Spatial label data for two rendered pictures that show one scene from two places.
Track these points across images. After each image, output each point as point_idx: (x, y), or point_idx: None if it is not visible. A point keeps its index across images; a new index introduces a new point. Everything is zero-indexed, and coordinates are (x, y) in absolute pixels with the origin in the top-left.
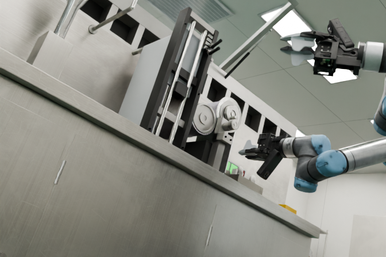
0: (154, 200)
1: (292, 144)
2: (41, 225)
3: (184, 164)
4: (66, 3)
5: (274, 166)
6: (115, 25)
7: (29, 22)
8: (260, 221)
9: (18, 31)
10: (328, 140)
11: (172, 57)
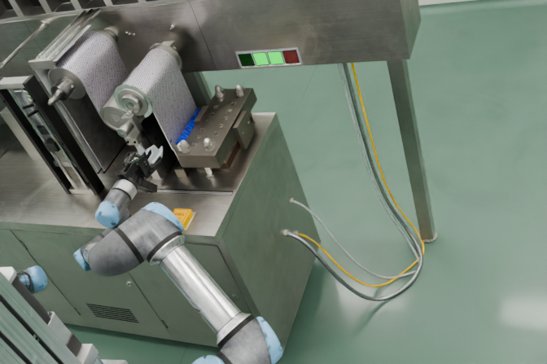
0: (69, 244)
1: (129, 181)
2: (39, 262)
3: (59, 230)
4: (15, 20)
5: (146, 188)
6: None
7: (19, 54)
8: None
9: (23, 65)
10: (102, 217)
11: (24, 132)
